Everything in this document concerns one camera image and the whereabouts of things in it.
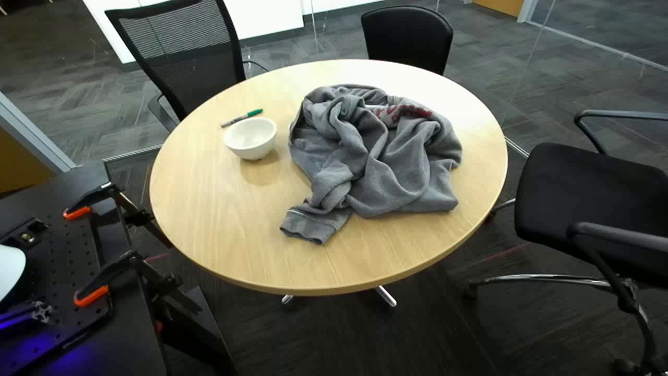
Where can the green capped marker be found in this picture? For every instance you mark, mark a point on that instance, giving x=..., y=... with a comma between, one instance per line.
x=243, y=118

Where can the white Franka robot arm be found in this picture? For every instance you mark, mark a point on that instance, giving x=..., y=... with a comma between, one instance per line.
x=10, y=269

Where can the white bowl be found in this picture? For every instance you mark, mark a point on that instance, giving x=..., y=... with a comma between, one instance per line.
x=249, y=139

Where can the grey crumpled sweatshirt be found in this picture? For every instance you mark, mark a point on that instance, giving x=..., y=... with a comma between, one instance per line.
x=377, y=160

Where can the metal table base legs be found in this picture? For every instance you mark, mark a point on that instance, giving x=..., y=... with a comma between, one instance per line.
x=385, y=295

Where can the black padded chair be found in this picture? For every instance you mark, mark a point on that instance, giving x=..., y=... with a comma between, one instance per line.
x=408, y=39

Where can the black mesh office chair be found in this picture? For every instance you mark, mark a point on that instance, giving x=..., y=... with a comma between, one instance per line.
x=184, y=49

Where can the black office chair with armrests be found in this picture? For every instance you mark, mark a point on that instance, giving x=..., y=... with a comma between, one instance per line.
x=592, y=202

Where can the black robot cart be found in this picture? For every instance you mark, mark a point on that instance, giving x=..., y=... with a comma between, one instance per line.
x=132, y=347

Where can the white device blue light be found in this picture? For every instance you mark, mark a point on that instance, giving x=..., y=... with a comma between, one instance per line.
x=63, y=258

